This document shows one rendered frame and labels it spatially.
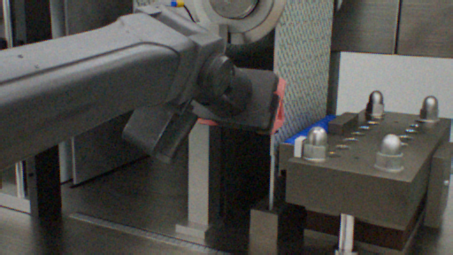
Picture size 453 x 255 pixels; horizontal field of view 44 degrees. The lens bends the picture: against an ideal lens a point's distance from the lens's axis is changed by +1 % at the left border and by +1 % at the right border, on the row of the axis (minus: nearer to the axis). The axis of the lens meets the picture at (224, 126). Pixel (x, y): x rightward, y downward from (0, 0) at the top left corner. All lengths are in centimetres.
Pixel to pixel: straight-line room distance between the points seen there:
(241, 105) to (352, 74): 292
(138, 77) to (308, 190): 40
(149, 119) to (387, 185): 33
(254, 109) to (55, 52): 31
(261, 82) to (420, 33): 48
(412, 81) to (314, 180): 273
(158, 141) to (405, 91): 299
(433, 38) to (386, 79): 243
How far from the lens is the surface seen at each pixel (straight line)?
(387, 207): 72
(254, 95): 62
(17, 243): 84
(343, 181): 73
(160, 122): 52
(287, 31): 80
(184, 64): 44
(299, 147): 76
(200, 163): 80
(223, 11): 77
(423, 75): 343
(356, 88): 352
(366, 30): 106
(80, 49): 36
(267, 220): 81
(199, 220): 83
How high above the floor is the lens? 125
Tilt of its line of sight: 14 degrees down
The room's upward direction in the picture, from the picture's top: 1 degrees clockwise
